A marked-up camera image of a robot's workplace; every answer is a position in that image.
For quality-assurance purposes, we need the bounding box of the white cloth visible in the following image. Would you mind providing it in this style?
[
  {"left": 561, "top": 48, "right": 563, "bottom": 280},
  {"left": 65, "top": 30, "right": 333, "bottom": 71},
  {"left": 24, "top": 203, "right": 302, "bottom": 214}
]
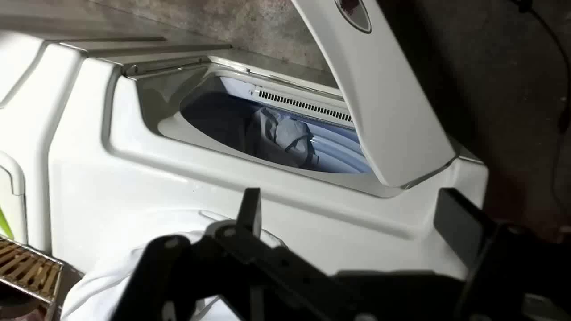
[{"left": 60, "top": 207, "right": 240, "bottom": 321}]

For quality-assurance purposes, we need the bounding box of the white washer door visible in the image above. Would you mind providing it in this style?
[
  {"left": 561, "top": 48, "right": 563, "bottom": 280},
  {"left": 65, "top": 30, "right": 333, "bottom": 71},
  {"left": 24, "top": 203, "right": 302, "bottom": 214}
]
[{"left": 292, "top": 0, "right": 459, "bottom": 189}]

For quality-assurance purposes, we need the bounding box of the wicker basket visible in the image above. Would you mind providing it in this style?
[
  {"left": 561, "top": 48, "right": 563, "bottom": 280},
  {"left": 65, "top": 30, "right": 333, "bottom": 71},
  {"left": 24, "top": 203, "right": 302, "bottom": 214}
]
[{"left": 0, "top": 235, "right": 65, "bottom": 321}]

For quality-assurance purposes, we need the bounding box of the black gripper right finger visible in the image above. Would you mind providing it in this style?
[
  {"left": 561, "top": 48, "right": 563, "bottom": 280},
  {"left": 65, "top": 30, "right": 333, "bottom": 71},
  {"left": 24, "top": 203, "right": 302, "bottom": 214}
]
[{"left": 433, "top": 187, "right": 502, "bottom": 264}]

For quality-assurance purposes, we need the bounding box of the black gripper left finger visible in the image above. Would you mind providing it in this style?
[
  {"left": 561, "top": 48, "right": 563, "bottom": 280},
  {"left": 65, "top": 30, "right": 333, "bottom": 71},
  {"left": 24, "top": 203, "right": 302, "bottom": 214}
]
[{"left": 236, "top": 187, "right": 265, "bottom": 239}]

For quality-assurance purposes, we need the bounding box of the white washer with control panel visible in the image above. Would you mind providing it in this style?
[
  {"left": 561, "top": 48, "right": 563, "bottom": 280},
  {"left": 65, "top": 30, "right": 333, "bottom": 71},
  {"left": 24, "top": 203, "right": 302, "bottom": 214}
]
[{"left": 47, "top": 41, "right": 491, "bottom": 282}]

